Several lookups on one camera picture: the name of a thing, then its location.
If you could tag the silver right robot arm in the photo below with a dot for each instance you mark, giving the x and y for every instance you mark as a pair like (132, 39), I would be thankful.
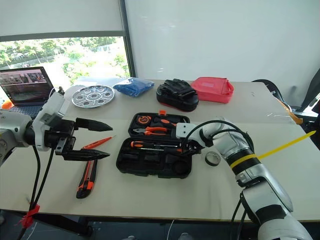
(260, 180)

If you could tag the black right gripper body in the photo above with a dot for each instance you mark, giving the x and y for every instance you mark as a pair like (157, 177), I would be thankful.
(192, 148)

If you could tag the black electrical tape roll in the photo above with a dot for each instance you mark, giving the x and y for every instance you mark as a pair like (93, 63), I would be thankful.
(212, 162)

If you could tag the orange black screwdriver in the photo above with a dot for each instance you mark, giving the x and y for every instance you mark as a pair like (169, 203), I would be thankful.
(138, 144)

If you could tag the yellow zip tie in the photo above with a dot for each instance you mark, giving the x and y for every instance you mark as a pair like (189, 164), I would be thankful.
(280, 148)

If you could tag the red fabric pouch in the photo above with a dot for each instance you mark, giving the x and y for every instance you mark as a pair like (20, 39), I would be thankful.
(212, 90)

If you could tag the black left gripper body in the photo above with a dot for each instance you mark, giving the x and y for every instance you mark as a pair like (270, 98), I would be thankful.
(58, 132)

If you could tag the orange black hand tool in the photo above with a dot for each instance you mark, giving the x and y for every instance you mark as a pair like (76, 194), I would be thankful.
(165, 122)

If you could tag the black window frame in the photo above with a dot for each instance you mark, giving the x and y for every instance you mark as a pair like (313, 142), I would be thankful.
(127, 37)

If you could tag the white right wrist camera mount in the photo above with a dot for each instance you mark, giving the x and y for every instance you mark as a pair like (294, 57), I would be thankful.
(183, 130)

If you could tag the round metal compartment tray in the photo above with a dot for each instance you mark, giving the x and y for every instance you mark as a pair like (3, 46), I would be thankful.
(93, 96)

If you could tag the black table frame bar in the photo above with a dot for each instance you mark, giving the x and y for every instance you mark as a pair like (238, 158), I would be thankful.
(62, 223)

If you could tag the orange round object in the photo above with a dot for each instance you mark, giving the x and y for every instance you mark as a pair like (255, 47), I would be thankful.
(6, 105)

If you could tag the red tape wrap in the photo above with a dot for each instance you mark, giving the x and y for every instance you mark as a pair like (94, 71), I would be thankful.
(30, 215)

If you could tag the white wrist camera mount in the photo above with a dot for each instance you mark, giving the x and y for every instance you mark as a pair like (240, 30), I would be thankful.
(183, 130)
(51, 107)

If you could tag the orange black tape measure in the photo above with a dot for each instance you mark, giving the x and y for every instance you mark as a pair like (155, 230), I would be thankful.
(143, 119)

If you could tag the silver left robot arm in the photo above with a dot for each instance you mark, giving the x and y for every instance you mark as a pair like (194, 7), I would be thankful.
(13, 126)

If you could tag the black chair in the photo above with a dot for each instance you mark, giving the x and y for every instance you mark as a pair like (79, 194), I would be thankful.
(307, 100)

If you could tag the open laptop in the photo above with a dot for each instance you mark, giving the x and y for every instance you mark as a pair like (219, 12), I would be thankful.
(25, 85)

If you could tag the black orange utility knife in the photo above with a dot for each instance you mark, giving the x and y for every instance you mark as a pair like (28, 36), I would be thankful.
(87, 180)

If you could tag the thin black screwdriver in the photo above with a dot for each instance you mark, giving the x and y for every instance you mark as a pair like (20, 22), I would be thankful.
(160, 149)

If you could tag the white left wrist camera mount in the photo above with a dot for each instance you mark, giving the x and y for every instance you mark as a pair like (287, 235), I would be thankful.
(51, 107)

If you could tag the black tool case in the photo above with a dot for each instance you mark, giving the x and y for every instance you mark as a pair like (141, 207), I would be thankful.
(150, 163)

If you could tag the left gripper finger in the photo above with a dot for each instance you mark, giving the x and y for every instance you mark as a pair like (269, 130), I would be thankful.
(86, 155)
(95, 125)

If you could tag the black boxing pad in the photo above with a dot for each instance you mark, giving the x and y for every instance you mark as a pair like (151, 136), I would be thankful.
(177, 95)

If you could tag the red voltage tester pen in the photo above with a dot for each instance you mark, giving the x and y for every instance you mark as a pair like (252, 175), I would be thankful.
(97, 142)

